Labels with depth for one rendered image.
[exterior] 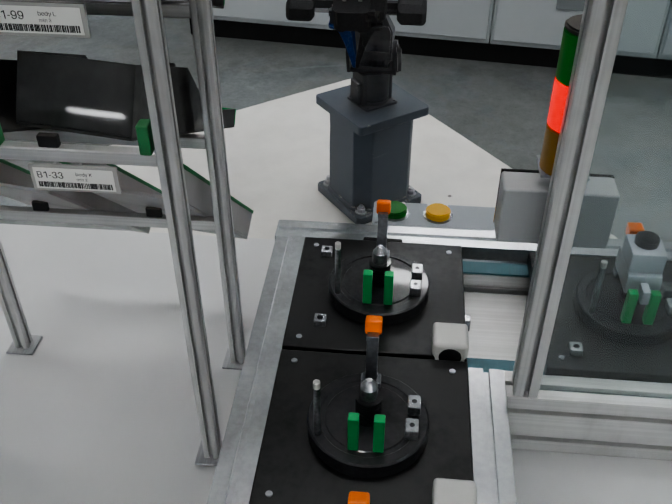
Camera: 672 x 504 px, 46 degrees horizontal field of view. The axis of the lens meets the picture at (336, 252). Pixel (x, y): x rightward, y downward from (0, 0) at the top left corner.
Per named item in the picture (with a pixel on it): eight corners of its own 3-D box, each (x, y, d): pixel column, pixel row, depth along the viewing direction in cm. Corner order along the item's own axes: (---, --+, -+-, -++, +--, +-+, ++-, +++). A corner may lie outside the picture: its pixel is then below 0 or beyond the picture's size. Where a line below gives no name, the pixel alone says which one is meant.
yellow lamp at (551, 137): (536, 154, 85) (544, 112, 82) (584, 156, 84) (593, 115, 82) (541, 178, 81) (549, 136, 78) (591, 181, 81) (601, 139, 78)
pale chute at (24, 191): (71, 220, 122) (78, 192, 123) (149, 234, 120) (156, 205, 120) (-48, 178, 95) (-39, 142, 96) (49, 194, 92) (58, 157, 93)
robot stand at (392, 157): (378, 168, 159) (382, 75, 146) (422, 202, 149) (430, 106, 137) (316, 189, 152) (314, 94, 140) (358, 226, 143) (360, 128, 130)
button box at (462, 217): (373, 229, 135) (374, 199, 132) (497, 236, 134) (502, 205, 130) (370, 254, 130) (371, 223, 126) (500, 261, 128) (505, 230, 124)
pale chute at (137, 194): (167, 226, 121) (173, 197, 122) (247, 239, 118) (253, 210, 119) (73, 184, 94) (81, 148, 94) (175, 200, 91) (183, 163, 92)
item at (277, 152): (367, 84, 195) (367, 73, 194) (662, 282, 135) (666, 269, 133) (89, 163, 166) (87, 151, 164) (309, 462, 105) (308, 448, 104)
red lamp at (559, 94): (544, 112, 82) (552, 67, 79) (593, 114, 81) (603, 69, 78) (549, 135, 78) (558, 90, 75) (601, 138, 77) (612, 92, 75)
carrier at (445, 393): (281, 359, 104) (277, 286, 96) (466, 372, 102) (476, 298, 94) (248, 520, 85) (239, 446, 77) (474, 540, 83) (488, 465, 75)
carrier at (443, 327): (305, 246, 123) (303, 178, 115) (460, 255, 121) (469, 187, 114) (282, 357, 104) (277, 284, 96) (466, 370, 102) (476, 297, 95)
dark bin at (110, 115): (144, 115, 108) (147, 59, 106) (234, 127, 105) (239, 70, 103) (15, 124, 81) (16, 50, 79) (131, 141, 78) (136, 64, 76)
